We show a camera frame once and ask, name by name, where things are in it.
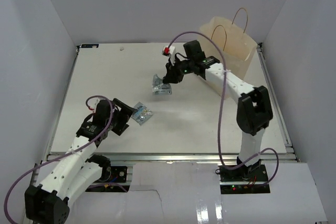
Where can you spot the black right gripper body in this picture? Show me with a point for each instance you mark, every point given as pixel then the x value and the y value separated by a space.
pixel 180 68

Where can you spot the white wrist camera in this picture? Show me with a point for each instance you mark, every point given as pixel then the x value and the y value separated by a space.
pixel 170 52
pixel 93 104

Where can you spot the blue silver snack packet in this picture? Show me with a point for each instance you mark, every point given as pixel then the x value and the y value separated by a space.
pixel 142 113

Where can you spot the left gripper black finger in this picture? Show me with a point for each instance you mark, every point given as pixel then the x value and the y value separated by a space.
pixel 124 108
pixel 119 127

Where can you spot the white front cover sheet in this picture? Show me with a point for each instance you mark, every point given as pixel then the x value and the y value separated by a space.
pixel 190 193

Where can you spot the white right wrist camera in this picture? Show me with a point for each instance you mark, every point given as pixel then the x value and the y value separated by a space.
pixel 170 52

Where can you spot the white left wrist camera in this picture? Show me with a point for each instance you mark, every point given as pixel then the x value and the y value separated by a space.
pixel 93 104

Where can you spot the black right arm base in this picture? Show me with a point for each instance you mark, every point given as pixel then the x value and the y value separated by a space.
pixel 233 182

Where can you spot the aluminium table frame rail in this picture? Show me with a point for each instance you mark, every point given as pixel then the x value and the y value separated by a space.
pixel 192 157

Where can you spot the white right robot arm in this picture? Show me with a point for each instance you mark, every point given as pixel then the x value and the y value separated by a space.
pixel 254 110

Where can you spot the silver foil snack packet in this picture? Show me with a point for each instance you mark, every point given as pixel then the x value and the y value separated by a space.
pixel 160 88

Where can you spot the beige paper bag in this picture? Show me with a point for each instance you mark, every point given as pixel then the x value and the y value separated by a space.
pixel 236 45

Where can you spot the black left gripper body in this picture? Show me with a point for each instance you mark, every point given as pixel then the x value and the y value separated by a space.
pixel 119 116

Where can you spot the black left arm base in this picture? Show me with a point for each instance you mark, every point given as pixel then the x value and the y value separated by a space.
pixel 109 173

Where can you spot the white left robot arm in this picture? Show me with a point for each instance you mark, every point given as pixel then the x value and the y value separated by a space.
pixel 51 200

